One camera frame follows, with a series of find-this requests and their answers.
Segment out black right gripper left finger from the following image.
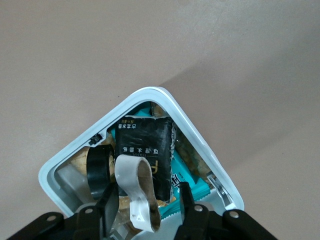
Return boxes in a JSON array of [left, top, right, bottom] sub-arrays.
[[6, 184, 119, 240]]

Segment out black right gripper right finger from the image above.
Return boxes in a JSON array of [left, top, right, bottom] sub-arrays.
[[174, 181, 278, 240]]

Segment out white paper strip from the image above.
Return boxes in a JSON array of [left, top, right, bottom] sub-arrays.
[[114, 154, 161, 233]]

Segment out white desktop trash bin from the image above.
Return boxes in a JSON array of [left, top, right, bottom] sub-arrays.
[[37, 86, 245, 218]]

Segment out black tape roll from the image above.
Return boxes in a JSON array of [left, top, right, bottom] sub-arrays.
[[86, 146, 118, 201]]

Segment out teal snack wrapper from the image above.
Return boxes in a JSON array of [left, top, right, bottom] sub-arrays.
[[108, 107, 211, 221]]

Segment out brown table cover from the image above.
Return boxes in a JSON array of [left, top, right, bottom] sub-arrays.
[[0, 0, 320, 240]]

